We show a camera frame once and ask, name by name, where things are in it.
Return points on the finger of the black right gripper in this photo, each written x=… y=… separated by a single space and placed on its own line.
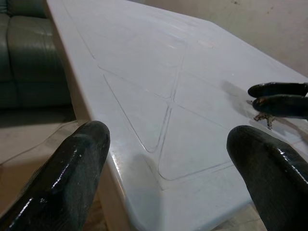
x=281 y=106
x=279 y=88

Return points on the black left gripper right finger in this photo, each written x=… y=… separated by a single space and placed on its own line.
x=269 y=173

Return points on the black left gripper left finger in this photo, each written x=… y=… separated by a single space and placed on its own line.
x=65 y=175

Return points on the bunch of metal keys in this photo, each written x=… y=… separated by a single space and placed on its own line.
x=264 y=117

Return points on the white plastic table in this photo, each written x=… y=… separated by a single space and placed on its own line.
x=158 y=96

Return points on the grey-green leather sofa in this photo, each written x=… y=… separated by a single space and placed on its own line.
x=26 y=55

